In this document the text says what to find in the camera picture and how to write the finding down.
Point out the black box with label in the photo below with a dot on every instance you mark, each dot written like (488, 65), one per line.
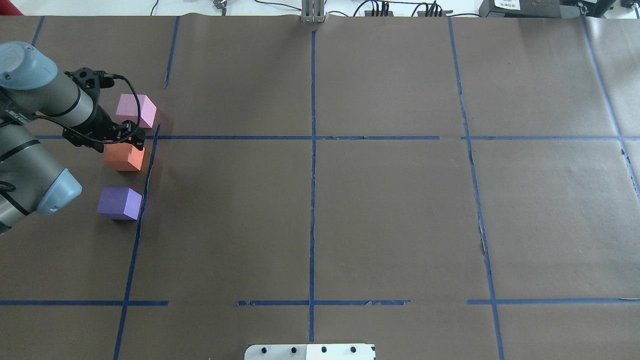
(552, 9)

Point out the vertical blue tape strip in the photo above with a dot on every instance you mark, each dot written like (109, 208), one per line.
(134, 253)

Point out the pink foam block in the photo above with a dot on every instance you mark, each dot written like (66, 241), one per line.
(134, 108)

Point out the aluminium profile post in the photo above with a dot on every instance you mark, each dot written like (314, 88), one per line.
(313, 11)

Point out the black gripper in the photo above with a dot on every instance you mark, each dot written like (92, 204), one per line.
(102, 121)

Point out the brown paper table cover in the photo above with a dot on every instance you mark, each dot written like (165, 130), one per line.
(448, 189)

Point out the black power strip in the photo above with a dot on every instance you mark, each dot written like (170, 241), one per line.
(379, 13)
(431, 14)

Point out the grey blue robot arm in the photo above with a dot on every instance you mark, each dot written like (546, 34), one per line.
(34, 88)

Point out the white metal mounting plate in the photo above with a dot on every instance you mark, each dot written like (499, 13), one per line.
(311, 351)

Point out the purple foam block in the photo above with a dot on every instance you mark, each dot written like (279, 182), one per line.
(119, 203)

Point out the orange foam block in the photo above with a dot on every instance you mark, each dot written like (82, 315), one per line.
(123, 157)

